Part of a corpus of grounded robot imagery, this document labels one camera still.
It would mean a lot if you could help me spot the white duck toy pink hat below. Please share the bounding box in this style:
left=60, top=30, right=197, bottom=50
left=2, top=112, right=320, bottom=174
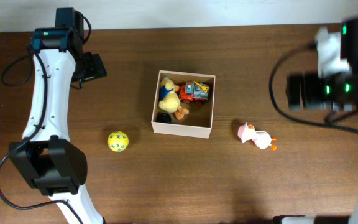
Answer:
left=237, top=123, right=277, bottom=151

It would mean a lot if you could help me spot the yellow ball with letters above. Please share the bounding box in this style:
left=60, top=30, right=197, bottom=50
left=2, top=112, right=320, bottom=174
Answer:
left=107, top=131, right=129, bottom=152

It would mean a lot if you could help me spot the yellow plush duck blue scarf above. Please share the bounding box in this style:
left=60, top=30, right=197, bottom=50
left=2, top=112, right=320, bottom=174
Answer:
left=158, top=77, right=189, bottom=120

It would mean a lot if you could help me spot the black round cap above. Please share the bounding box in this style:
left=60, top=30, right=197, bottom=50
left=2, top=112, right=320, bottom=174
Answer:
left=156, top=113, right=172, bottom=124

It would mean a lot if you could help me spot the pink cardboard box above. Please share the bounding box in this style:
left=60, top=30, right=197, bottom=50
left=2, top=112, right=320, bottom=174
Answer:
left=151, top=70, right=216, bottom=139

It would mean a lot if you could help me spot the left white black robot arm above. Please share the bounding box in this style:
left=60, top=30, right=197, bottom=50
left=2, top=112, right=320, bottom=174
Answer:
left=8, top=7, right=107, bottom=223

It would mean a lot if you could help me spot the red grey toy truck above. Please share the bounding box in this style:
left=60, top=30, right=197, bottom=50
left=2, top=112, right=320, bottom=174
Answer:
left=179, top=81, right=210, bottom=105

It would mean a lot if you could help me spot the left black cable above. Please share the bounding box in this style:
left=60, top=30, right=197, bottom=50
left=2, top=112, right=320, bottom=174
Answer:
left=0, top=45, right=85, bottom=224

